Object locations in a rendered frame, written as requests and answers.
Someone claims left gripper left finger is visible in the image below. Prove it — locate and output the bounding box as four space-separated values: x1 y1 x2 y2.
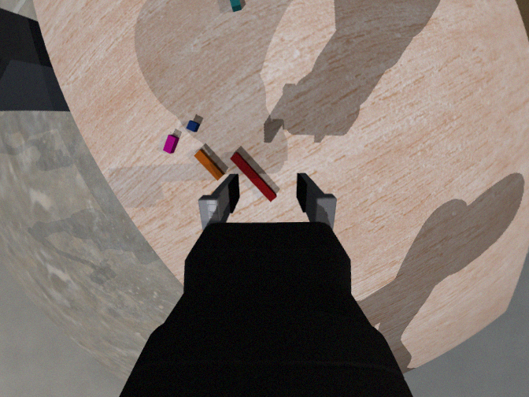
198 173 240 231

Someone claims turquoise rod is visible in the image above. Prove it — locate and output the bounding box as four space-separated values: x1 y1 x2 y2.
230 0 242 12

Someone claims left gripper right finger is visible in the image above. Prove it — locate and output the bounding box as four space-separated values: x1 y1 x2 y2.
296 173 337 230

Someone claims orange rod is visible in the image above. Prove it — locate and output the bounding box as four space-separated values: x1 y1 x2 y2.
195 149 225 180

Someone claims magenta rectangular block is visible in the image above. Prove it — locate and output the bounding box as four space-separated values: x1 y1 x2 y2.
163 135 179 154

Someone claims small blue block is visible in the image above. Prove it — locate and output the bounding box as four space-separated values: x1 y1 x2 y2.
187 121 200 132

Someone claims dark red rod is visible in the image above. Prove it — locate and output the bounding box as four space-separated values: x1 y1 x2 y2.
230 152 277 202

